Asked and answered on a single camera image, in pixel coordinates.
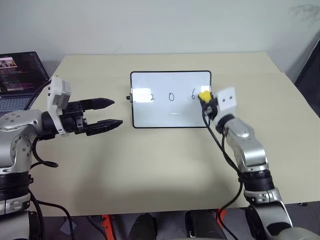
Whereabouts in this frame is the small black-framed whiteboard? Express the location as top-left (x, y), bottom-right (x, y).
top-left (125, 70), bottom-right (213, 129)

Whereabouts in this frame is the yellow whiteboard eraser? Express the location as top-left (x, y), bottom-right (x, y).
top-left (197, 90), bottom-right (213, 104)

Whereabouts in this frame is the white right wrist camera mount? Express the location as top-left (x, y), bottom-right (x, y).
top-left (216, 86), bottom-right (237, 119)

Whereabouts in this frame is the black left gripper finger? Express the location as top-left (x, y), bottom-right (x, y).
top-left (79, 97), bottom-right (116, 112)
top-left (85, 119), bottom-right (124, 137)

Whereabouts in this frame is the black left body cable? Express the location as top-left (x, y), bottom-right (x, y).
top-left (27, 189), bottom-right (76, 240)

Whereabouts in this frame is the black panel in background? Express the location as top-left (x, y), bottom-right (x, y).
top-left (284, 37), bottom-right (320, 101)

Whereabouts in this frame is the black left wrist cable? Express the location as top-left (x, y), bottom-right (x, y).
top-left (23, 81), bottom-right (60, 169)

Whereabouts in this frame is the open grey laptop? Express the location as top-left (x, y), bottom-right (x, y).
top-left (0, 51), bottom-right (51, 114)

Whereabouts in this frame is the orange bracket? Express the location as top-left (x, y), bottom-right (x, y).
top-left (101, 214), bottom-right (114, 240)
top-left (216, 208), bottom-right (228, 222)

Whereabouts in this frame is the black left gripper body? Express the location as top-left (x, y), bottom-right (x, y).
top-left (59, 100), bottom-right (88, 136)

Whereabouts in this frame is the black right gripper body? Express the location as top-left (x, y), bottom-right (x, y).
top-left (202, 97), bottom-right (220, 120)

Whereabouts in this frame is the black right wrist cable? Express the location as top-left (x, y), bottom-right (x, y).
top-left (201, 109), bottom-right (245, 240)

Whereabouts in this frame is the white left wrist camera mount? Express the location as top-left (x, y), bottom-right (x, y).
top-left (47, 75), bottom-right (72, 137)

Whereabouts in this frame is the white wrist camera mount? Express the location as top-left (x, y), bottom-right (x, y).
top-left (47, 75), bottom-right (72, 137)
top-left (216, 86), bottom-right (237, 119)

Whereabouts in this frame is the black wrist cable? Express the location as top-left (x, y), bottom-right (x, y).
top-left (201, 109), bottom-right (245, 240)
top-left (23, 81), bottom-right (60, 169)

